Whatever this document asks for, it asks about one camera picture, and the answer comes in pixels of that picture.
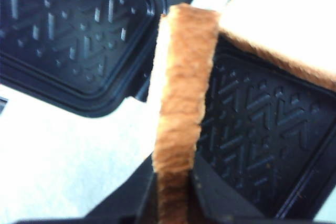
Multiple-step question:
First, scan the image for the mint green sandwich maker lid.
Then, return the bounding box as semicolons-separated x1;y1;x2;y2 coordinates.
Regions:
1;0;192;118

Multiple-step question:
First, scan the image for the white toast bread slice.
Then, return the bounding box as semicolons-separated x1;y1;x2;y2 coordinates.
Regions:
220;0;335;91
148;3;220;223

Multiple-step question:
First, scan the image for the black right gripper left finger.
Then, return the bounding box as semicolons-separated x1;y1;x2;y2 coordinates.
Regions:
13;153;158;224

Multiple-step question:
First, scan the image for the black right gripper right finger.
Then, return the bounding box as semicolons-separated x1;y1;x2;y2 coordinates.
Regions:
190;154;263;223

